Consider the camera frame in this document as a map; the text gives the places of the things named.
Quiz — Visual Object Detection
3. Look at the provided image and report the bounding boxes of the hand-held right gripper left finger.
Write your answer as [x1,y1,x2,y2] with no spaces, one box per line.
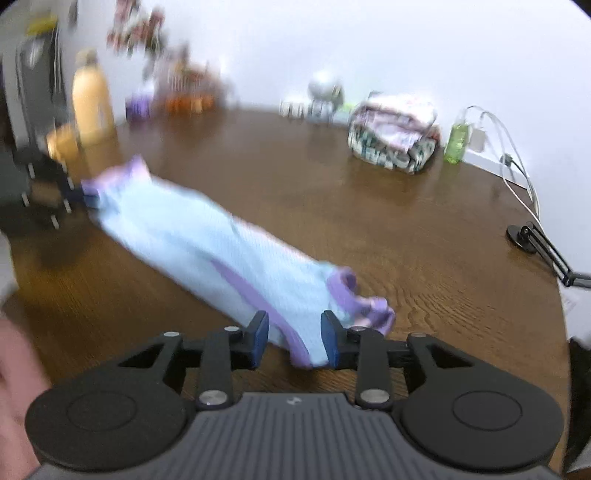
[117,310,271,411]

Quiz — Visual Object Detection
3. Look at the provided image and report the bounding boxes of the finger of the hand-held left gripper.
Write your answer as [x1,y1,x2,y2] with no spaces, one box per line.
[17,151,78,192]
[27,191,101,228]

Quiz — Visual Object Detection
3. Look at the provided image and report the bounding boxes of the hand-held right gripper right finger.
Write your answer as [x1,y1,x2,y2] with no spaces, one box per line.
[321,310,474,411]

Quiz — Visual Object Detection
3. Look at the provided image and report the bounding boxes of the pink and blue mesh garment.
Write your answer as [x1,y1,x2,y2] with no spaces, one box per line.
[81,154,397,370]

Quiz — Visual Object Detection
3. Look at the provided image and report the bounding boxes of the small yellow bag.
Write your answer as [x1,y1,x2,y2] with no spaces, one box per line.
[46,122,83,162]

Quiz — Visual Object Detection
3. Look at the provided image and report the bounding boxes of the yellow bottle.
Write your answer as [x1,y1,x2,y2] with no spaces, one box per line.
[71,48,116,148]

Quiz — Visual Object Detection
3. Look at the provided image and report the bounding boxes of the dark grey cabinet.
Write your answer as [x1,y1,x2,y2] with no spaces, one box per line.
[0,28,65,151]

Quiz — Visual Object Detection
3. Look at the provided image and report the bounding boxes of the bunch of oranges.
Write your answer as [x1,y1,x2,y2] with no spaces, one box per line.
[164,92,217,116]

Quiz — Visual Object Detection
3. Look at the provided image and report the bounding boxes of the clear snack bag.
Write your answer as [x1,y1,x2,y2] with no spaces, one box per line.
[152,44,232,109]

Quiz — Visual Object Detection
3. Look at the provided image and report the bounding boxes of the pink flowers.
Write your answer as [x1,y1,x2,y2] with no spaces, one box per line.
[106,0,167,61]

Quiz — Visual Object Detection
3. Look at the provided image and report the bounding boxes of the teal white patterned folded cloth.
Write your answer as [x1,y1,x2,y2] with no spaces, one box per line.
[347,122,439,175]

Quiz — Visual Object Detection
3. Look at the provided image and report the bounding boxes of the green tissue packs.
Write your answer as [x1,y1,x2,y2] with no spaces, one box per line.
[332,104,358,126]

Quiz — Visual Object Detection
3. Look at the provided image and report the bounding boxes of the green spray bottle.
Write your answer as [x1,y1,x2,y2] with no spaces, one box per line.
[443,113,471,164]

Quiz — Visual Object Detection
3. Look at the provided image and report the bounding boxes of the long white power strip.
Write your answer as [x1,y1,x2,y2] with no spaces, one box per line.
[462,150,529,190]

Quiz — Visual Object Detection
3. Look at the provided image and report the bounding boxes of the white round robot toy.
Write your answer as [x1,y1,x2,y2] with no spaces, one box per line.
[307,69,345,123]

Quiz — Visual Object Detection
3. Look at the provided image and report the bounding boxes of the grey cable with dark plug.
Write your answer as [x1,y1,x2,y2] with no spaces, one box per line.
[501,154,541,217]

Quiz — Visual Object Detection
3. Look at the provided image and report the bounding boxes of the white charging cable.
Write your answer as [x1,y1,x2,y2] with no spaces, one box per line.
[464,105,541,222]

